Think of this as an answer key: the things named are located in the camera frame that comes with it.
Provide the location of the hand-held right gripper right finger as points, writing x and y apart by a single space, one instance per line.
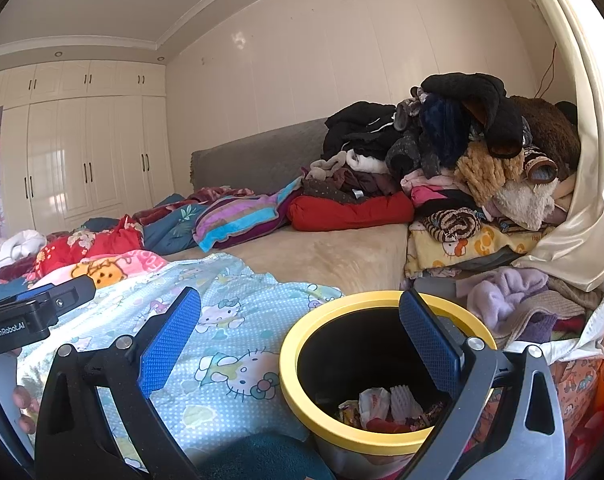
427 340

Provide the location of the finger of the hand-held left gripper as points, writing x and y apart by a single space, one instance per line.
67 292

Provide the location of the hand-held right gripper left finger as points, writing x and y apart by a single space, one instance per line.
169 340

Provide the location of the white foam net bundle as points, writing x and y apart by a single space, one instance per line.
406 402

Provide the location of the white red wrapper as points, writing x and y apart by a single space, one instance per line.
374 407

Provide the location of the red plastic bag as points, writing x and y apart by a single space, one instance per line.
394 427

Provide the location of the black bin with yellow rim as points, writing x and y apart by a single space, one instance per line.
302 340

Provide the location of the person's left hand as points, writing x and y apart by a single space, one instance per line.
27 410

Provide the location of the red floral quilt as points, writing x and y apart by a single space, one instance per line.
92 245

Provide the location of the grey box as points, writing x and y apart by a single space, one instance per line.
437 285

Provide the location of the light blue cat print blanket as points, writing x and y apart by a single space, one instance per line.
222 320

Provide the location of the pink cartoon blanket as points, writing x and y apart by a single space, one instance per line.
122 267

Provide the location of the lavender sweater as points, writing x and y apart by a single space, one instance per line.
502 295

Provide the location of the purple knit garment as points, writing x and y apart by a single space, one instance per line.
539 330

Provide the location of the blue floral quilt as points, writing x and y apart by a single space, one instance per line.
172 225

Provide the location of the brown striped knit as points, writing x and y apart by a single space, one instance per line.
452 225

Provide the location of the beige bed sheet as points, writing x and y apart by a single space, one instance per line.
332 255

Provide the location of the cream wardrobe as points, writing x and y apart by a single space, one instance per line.
82 160

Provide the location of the purple blue striped blanket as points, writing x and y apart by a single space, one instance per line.
242 215

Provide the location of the pink garment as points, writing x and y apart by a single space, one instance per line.
432 195

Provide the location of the red rolled cloth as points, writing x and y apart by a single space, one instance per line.
352 212

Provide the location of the beige knit sweater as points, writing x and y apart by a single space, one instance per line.
572 300

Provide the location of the teal cloth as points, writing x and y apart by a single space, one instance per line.
262 460

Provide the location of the cartoon print laundry basket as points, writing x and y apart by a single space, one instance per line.
582 380

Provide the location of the white fluffy cloth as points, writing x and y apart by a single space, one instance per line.
524 205

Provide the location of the dark brown garment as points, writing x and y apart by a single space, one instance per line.
347 185

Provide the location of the tan shaggy garment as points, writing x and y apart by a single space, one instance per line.
487 175

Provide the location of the white fleece garment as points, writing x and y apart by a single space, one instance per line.
362 162

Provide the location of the grey furry garment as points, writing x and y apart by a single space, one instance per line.
404 150

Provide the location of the navy fleece garment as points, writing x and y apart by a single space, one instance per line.
447 135

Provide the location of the grey headboard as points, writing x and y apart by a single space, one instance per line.
262 155

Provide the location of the black jacket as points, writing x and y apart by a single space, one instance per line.
357 127

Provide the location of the cream satin curtain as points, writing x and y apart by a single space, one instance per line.
592 185

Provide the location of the brown plush blanket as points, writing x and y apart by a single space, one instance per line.
552 135

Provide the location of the black fleece garment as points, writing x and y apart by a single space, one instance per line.
492 105

